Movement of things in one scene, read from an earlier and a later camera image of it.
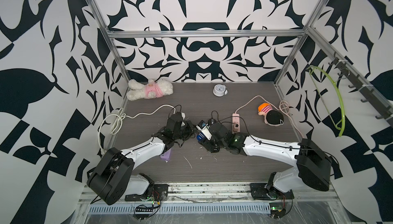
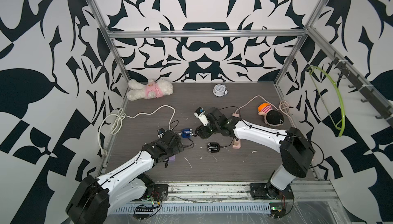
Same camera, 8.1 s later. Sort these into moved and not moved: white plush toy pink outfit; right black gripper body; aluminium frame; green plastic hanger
Moved: right black gripper body
Not moved: aluminium frame; green plastic hanger; white plush toy pink outfit
